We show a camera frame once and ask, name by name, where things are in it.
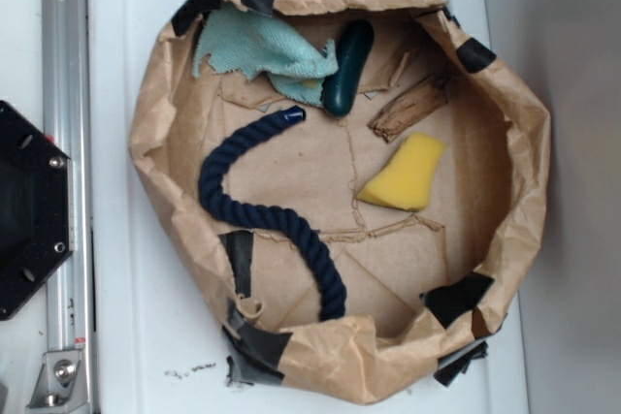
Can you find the light blue cloth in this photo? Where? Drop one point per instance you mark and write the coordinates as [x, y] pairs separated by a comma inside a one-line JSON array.
[[253, 44]]

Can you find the brown paper bag tray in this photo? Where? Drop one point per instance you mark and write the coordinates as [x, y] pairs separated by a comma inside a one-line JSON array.
[[423, 287]]

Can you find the yellow sponge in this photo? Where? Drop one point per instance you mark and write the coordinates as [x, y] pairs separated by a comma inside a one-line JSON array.
[[405, 182]]

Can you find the dark green oblong object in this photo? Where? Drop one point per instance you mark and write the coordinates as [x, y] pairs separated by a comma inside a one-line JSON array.
[[352, 52]]

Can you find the brown wood piece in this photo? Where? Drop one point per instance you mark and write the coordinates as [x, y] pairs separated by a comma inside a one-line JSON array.
[[410, 107]]

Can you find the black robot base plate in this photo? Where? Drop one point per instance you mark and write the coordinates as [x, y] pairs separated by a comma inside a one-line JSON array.
[[35, 210]]

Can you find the metal corner bracket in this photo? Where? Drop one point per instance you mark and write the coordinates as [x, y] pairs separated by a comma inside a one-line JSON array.
[[61, 384]]

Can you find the aluminium extrusion rail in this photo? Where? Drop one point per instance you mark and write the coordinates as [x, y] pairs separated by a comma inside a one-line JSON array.
[[70, 291]]

